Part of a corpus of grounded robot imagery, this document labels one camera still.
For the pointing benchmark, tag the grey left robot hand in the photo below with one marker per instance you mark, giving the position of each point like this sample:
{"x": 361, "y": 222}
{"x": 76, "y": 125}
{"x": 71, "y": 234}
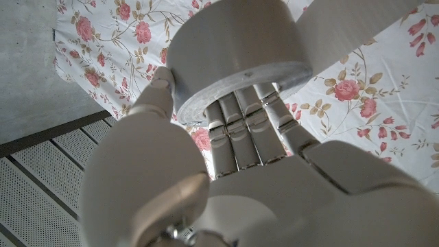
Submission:
{"x": 274, "y": 206}

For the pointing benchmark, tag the grey duct tape roll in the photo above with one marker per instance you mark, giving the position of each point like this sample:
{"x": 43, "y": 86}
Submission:
{"x": 236, "y": 41}

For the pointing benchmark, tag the floral backdrop cloth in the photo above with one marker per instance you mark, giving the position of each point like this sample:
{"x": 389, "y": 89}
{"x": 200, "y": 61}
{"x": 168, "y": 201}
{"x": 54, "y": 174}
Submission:
{"x": 360, "y": 113}

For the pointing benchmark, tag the perforated door panel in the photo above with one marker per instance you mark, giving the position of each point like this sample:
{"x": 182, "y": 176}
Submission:
{"x": 41, "y": 192}

